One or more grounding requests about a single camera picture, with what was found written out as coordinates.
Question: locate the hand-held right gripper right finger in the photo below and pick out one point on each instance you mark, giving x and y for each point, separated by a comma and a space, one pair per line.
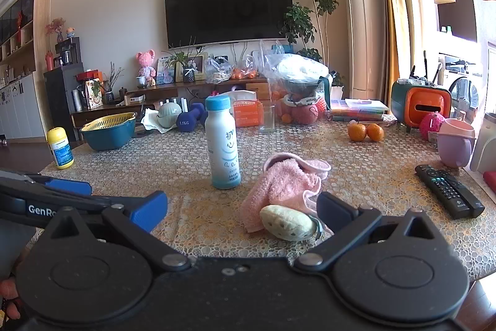
329, 205

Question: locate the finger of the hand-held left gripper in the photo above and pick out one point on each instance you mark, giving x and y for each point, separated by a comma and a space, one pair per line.
68, 186

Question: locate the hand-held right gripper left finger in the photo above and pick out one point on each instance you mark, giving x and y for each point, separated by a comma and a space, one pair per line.
149, 210

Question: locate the pink fluffy towel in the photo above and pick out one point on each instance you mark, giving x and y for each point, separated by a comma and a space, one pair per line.
283, 183

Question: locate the person's left hand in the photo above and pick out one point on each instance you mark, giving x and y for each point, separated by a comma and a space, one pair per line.
7, 288

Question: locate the yellow bottle with blue label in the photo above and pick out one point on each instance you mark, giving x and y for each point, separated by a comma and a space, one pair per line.
61, 150

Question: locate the pale green plush toy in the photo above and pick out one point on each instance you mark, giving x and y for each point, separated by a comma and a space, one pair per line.
285, 222

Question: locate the blue bowl with yellow colander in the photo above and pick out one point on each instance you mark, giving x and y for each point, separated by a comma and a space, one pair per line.
108, 137

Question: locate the orange with stem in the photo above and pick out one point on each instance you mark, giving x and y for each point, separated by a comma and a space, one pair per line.
357, 132

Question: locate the black water dispenser cabinet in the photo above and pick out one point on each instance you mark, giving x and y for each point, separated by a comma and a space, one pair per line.
62, 102

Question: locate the white cloth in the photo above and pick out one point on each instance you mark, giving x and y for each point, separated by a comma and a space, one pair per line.
149, 123

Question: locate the pink ball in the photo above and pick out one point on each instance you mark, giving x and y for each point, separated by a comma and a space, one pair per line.
304, 114

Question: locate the floral gift bag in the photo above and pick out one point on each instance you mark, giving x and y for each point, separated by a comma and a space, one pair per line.
93, 94

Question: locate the red plastic basket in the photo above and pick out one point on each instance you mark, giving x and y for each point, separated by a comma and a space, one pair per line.
321, 109

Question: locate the blue dumbbell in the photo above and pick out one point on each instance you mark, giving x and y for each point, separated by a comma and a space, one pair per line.
204, 117
188, 122

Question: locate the small orange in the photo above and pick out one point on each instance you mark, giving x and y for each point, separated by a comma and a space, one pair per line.
286, 118

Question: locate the white bottle with blue cap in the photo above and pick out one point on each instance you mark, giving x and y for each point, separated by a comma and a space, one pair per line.
223, 145

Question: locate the pale green round pot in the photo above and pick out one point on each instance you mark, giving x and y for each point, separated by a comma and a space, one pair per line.
169, 114

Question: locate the dark vase with twigs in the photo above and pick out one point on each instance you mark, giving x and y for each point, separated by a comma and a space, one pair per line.
109, 96

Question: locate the clear glass jar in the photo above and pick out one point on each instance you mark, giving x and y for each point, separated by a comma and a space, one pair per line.
267, 121

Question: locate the white wifi router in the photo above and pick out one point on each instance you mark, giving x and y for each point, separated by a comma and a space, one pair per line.
176, 105

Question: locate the red box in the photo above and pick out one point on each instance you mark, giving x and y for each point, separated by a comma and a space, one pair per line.
89, 76

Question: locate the wooden television cabinet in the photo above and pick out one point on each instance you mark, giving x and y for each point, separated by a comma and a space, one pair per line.
162, 92

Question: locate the black remote control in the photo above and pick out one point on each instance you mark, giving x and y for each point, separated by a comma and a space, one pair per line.
449, 191

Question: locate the orange tissue pack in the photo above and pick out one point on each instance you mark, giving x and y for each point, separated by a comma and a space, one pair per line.
248, 114

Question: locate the red bottle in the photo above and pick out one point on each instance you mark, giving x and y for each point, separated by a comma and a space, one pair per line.
49, 61

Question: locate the pink dragon fruit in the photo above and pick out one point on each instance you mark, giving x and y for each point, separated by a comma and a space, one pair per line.
430, 125

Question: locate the black coffee machine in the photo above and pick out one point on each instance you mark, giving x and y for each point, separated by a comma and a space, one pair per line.
68, 51

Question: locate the orange and green tissue box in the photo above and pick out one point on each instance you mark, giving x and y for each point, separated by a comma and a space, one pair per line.
422, 104

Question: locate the lilac plastic cup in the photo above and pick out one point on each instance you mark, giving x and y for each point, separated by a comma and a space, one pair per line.
455, 148

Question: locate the blue picture card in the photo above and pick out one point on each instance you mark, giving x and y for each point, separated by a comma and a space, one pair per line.
164, 71

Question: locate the clear plastic bag over bowl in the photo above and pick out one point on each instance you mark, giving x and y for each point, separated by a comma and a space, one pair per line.
298, 67

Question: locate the pink bear figurine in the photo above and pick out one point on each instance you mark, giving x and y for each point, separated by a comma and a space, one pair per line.
145, 61

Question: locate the small doll figure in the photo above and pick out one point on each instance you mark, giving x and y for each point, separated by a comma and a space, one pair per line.
70, 32

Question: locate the plastic bag of oranges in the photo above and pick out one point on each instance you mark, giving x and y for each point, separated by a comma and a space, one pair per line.
244, 74

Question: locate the clear plastic food bag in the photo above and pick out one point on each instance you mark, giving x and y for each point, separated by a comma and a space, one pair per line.
219, 71

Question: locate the pink flowers in vase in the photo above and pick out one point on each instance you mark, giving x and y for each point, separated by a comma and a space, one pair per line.
56, 26

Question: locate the white plastic container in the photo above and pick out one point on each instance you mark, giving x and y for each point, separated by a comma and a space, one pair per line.
484, 145

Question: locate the washing machine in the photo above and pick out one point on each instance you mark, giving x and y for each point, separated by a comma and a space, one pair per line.
463, 86

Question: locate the white standing air conditioner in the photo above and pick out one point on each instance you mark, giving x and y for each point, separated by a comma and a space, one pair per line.
362, 24

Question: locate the yellow curtain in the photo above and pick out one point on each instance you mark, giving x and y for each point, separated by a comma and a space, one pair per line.
391, 24

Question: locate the black flat television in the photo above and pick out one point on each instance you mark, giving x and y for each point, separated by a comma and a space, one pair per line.
228, 5

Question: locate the wooden wall shelf unit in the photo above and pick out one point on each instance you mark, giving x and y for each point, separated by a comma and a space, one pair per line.
23, 55

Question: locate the wooden photo frame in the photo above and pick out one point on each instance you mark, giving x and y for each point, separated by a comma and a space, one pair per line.
198, 64

